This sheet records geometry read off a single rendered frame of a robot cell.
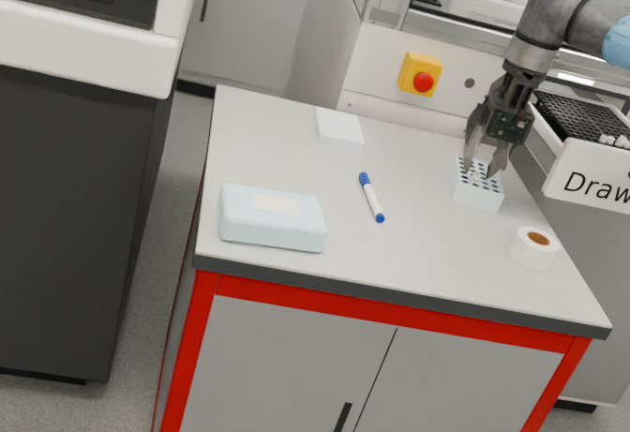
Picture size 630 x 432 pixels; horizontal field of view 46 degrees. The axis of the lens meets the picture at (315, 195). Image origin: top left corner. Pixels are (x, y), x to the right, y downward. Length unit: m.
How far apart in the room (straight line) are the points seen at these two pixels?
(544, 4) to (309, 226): 0.49
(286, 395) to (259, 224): 0.30
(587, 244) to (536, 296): 0.73
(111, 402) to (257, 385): 0.71
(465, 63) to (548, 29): 0.38
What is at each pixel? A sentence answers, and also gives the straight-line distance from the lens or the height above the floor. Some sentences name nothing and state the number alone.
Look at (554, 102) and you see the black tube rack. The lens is 1.56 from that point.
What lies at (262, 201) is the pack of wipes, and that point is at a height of 0.81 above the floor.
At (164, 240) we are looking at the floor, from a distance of 2.32.
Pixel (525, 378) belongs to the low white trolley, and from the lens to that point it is 1.22.
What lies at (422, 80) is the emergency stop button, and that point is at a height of 0.88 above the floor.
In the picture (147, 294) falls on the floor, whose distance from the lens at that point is 2.10.
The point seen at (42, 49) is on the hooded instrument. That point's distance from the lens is 1.27.
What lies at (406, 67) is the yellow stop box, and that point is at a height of 0.89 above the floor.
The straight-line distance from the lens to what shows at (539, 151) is 1.41.
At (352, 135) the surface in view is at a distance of 1.39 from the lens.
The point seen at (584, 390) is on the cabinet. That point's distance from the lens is 2.20.
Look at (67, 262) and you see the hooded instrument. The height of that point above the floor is 0.38.
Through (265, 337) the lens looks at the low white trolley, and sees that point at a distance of 1.09.
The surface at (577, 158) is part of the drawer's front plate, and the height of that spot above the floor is 0.90.
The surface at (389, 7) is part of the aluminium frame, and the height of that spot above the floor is 0.98.
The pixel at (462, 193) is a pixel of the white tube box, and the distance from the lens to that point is 1.31.
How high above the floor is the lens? 1.32
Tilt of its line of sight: 29 degrees down
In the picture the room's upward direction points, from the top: 17 degrees clockwise
